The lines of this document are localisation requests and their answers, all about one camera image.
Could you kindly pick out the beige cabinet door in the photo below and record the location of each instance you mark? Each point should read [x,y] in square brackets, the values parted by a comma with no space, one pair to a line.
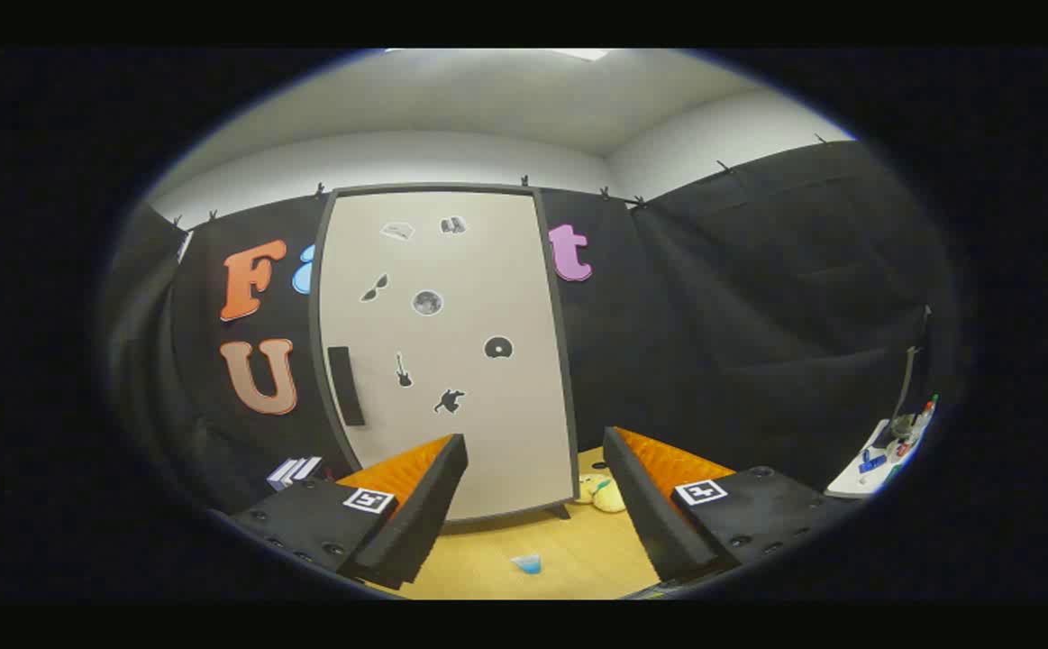
[487,270]

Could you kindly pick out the small blue object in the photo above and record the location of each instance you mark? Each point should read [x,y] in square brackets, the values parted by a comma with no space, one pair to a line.
[872,463]

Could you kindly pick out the blue and white tube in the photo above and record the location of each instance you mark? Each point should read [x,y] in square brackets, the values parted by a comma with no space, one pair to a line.
[528,564]

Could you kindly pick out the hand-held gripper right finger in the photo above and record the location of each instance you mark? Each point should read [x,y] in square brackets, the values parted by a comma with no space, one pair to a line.
[645,505]

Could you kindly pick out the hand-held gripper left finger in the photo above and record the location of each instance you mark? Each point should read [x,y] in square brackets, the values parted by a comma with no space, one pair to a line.
[424,505]

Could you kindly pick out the white-spined book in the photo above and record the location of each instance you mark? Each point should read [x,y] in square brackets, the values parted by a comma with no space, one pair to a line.
[282,474]

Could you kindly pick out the white side table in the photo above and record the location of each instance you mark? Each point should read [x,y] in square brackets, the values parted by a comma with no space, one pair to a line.
[852,479]

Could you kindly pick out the thin black stand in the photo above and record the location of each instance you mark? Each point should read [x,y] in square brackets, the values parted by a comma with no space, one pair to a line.
[907,379]

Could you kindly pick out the yellow plush toy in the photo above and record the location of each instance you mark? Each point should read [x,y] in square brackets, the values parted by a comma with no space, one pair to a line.
[605,495]

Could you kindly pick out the black backdrop cloth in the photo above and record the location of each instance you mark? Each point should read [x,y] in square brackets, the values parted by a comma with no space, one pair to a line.
[758,315]

